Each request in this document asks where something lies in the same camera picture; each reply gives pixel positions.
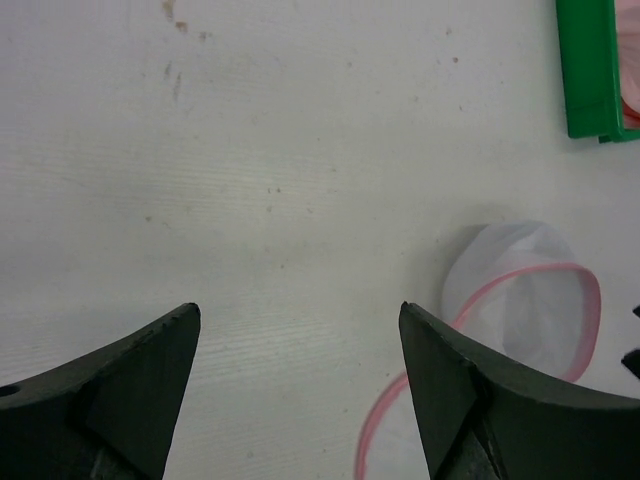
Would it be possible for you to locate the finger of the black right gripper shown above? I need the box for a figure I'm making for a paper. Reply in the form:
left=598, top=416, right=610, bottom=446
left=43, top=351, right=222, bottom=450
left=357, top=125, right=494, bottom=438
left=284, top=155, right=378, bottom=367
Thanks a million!
left=619, top=302, right=640, bottom=379

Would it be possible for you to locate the white mesh laundry bag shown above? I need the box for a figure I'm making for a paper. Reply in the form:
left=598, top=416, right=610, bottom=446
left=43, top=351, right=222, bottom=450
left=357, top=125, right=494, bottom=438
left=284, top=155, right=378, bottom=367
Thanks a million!
left=354, top=221, right=601, bottom=479

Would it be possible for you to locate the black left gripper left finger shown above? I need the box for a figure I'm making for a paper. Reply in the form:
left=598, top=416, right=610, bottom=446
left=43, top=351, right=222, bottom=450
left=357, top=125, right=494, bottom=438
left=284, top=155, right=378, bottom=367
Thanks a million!
left=1, top=303, right=201, bottom=479

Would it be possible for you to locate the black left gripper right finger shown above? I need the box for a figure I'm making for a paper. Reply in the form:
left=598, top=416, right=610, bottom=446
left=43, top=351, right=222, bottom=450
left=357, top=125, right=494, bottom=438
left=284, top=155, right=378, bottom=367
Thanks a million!
left=399, top=303, right=639, bottom=479

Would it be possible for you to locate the pink bra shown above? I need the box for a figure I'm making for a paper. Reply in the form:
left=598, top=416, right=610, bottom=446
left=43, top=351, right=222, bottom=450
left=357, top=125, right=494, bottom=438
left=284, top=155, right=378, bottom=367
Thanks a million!
left=615, top=0, right=639, bottom=129

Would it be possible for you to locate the green plastic tray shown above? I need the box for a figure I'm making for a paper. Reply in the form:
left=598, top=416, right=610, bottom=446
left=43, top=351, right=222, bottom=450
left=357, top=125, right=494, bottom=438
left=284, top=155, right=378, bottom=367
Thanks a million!
left=555, top=0, right=639, bottom=143

